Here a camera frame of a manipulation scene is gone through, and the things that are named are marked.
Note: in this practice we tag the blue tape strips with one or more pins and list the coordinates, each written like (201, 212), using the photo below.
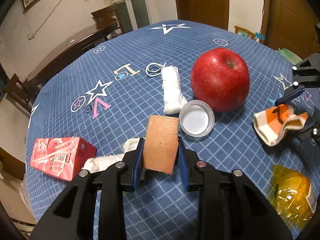
(260, 36)

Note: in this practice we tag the small wooden chair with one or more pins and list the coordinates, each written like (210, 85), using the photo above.
(246, 33)

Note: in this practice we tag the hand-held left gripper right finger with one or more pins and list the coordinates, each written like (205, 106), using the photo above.
(182, 170)

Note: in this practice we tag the glass double door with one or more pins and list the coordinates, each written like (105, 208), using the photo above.
(130, 5)

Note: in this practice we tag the red apple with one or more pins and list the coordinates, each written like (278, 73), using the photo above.
(220, 80)

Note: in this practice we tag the plastic bottle cap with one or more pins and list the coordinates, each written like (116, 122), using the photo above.
(197, 120)

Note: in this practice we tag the yellow plastic packet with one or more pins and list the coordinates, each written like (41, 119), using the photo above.
(292, 195)

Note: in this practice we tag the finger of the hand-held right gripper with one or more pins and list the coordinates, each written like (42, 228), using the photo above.
(311, 130)
(290, 96)

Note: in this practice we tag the white crumpled paper towel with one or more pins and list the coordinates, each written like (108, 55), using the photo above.
(107, 160)

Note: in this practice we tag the tan sponge block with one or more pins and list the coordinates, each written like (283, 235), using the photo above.
(161, 145)

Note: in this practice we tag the orange white carton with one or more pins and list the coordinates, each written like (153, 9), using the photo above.
(270, 127)

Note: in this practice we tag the dark wooden dining table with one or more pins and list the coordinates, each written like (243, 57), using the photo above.
(75, 47)

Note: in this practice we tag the dark wooden chair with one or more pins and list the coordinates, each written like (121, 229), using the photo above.
(17, 90)
(105, 17)

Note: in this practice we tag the brown panelled wooden door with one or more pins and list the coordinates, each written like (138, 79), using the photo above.
(292, 12)

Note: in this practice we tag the white gauze roll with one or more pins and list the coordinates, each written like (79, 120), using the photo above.
(171, 90)

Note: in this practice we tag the trash bin with green bag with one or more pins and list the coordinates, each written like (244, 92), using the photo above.
(290, 55)

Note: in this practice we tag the white plastic floor bag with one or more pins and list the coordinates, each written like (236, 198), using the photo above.
(25, 195)

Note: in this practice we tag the red drink carton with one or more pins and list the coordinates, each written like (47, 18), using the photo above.
(60, 157)

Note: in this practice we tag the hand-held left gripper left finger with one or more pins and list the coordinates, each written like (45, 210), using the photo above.
(137, 170)

